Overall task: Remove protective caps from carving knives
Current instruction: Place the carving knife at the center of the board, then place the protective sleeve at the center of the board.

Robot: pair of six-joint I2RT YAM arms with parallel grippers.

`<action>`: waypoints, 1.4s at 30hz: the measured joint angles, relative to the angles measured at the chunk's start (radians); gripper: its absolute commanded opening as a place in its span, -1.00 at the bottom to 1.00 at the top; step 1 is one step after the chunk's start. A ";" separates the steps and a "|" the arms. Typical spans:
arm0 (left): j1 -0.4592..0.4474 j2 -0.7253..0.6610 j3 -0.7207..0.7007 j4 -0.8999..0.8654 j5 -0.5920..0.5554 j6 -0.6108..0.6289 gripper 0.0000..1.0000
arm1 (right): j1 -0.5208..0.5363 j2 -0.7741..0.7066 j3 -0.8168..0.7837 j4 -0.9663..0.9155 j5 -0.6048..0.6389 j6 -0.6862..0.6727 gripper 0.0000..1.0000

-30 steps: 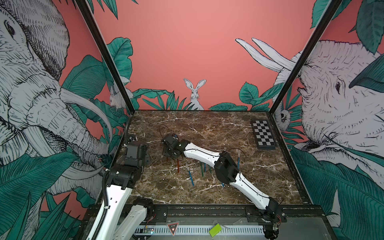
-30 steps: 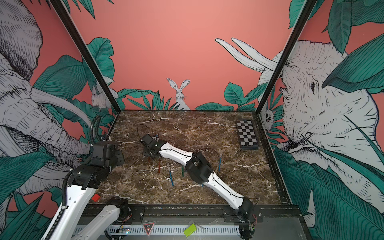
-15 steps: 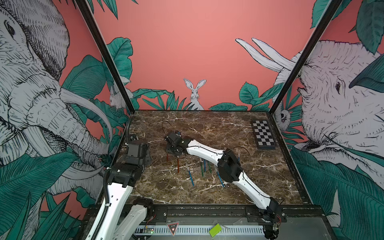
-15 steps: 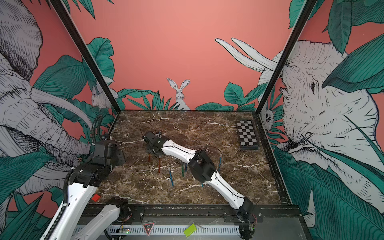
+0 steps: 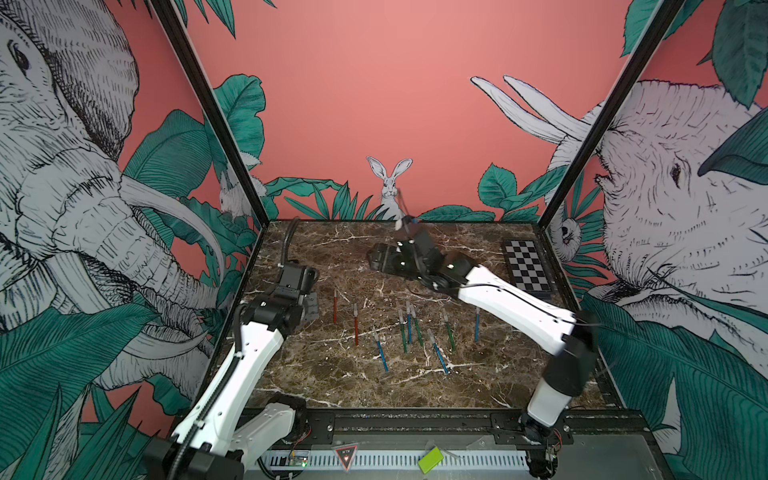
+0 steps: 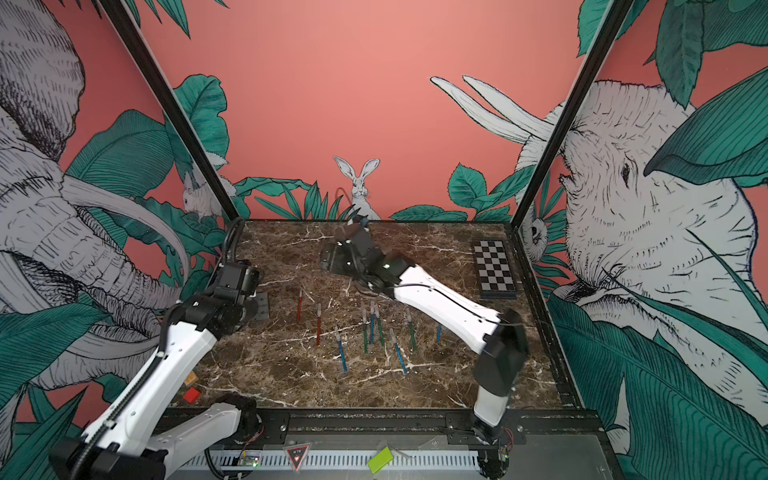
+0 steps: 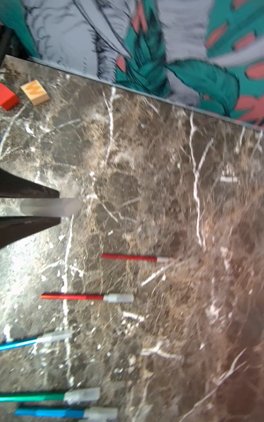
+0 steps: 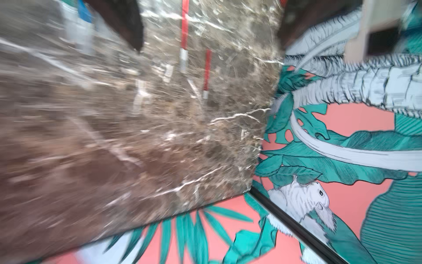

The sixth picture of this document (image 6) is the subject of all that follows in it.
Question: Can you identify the small circuit board green led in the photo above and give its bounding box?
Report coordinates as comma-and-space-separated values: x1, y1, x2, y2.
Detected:
236, 452, 261, 468

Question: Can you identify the left black frame post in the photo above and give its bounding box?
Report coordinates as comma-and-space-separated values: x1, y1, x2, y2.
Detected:
98, 0, 242, 230

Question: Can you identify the right black frame post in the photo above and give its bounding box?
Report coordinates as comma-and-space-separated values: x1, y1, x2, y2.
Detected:
511, 0, 633, 230

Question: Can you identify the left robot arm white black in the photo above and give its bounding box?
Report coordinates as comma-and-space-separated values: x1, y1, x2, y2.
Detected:
49, 218, 263, 479

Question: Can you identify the green carving knife right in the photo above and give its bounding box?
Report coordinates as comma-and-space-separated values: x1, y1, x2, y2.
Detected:
405, 309, 418, 353

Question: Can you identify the black frame post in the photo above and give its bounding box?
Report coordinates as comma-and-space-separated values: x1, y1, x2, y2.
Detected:
98, 0, 242, 230
511, 0, 633, 230

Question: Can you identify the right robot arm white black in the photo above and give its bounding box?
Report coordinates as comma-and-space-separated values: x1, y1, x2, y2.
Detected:
320, 222, 530, 444

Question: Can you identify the triangular warning sticker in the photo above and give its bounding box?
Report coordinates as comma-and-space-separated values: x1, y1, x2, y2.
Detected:
284, 443, 311, 472

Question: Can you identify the black white checkerboard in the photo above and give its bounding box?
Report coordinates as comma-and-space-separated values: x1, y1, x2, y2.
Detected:
472, 238, 518, 300

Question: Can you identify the black front mounting rail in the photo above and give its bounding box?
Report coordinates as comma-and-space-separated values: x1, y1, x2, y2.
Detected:
249, 408, 603, 448

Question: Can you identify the green sticky note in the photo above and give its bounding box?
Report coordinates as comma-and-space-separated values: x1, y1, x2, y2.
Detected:
367, 447, 394, 475

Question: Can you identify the blue carving knife left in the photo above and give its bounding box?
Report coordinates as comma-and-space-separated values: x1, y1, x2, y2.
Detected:
335, 332, 348, 373

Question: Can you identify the red small block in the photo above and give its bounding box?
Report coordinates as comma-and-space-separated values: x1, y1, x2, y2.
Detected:
183, 388, 201, 404

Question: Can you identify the blue carving knife middle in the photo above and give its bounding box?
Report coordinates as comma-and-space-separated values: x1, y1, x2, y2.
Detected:
368, 300, 376, 344

